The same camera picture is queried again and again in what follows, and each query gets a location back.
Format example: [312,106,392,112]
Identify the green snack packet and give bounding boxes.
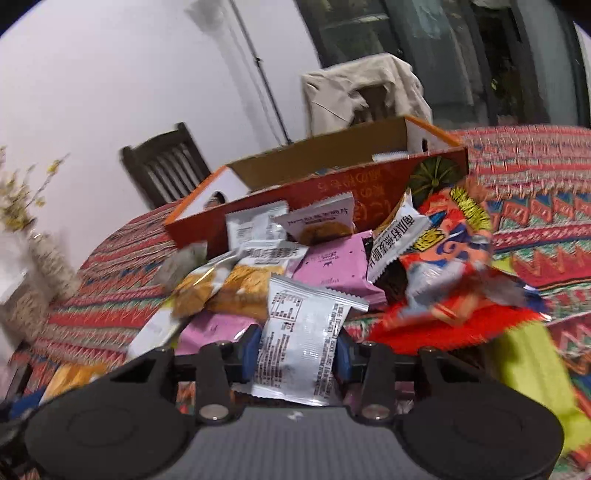
[489,320,591,455]

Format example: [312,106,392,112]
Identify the black lamp stand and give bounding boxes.
[231,0,294,145]

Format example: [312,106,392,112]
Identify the patterned vase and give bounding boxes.
[28,228,81,301]

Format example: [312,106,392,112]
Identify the yellow cracker snack packet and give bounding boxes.
[208,240,310,321]

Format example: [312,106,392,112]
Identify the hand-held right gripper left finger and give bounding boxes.
[99,324,262,424]

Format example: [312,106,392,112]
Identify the orange snack packet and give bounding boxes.
[39,362,109,404]

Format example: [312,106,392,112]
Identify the yellow flower branches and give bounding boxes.
[0,148,70,232]

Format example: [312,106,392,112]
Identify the long white cracker packet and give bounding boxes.
[127,253,241,361]

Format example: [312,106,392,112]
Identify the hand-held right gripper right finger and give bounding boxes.
[333,329,492,423]

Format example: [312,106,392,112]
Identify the grey clear snack packet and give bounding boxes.
[159,242,208,294]

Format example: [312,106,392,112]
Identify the red blue cartoon snack bag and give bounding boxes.
[399,178,548,326]

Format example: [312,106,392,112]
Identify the white cookie picture packet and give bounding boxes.
[274,192,356,245]

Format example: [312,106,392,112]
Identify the small white snack packet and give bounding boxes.
[225,202,289,252]

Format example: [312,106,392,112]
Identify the dark framed glass door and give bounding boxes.
[295,0,591,127]

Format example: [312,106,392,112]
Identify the red snack packet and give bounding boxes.
[369,305,546,352]

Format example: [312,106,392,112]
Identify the white silver snack packet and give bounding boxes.
[252,274,370,408]

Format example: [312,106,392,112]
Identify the red orange cardboard box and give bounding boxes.
[164,115,469,259]

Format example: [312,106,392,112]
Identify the white paper bag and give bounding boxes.
[0,231,33,303]

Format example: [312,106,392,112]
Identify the beige jacket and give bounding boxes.
[301,53,433,139]

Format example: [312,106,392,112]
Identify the pink snack packet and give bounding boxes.
[178,310,264,356]
[293,231,389,305]

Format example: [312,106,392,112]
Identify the dark wooden chair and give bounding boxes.
[121,122,213,208]
[352,85,389,126]

